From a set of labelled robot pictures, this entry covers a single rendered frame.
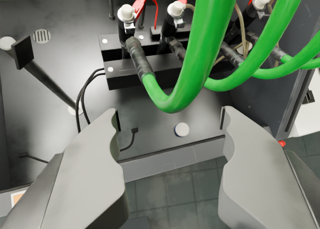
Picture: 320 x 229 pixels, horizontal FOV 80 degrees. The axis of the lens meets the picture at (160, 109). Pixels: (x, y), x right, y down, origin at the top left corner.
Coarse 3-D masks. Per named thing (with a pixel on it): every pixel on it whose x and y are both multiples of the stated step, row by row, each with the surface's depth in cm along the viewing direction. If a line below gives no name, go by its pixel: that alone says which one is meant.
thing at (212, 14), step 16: (208, 0) 6; (224, 0) 6; (208, 16) 7; (224, 16) 7; (192, 32) 8; (208, 32) 7; (224, 32) 7; (192, 48) 8; (208, 48) 8; (192, 64) 9; (208, 64) 8; (144, 80) 21; (192, 80) 9; (160, 96) 16; (176, 96) 11; (192, 96) 10; (176, 112) 13
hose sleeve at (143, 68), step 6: (132, 48) 25; (138, 48) 25; (132, 54) 25; (138, 54) 24; (144, 54) 25; (138, 60) 23; (144, 60) 23; (138, 66) 22; (144, 66) 22; (150, 66) 23; (138, 72) 22; (144, 72) 21; (150, 72) 21
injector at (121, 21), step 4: (120, 8) 29; (120, 16) 29; (120, 20) 29; (124, 20) 29; (128, 20) 29; (132, 20) 29; (120, 24) 30; (120, 28) 31; (124, 28) 30; (120, 32) 32; (124, 32) 32; (120, 36) 33; (124, 36) 33; (128, 36) 33; (120, 40) 35; (124, 40) 34; (124, 44) 34; (124, 48) 34; (124, 52) 39; (128, 52) 39; (124, 56) 40; (128, 56) 41
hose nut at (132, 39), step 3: (132, 36) 27; (129, 39) 27; (132, 39) 27; (135, 39) 27; (138, 39) 28; (126, 42) 27; (129, 42) 27; (132, 42) 26; (138, 42) 27; (126, 45) 28; (129, 45) 27
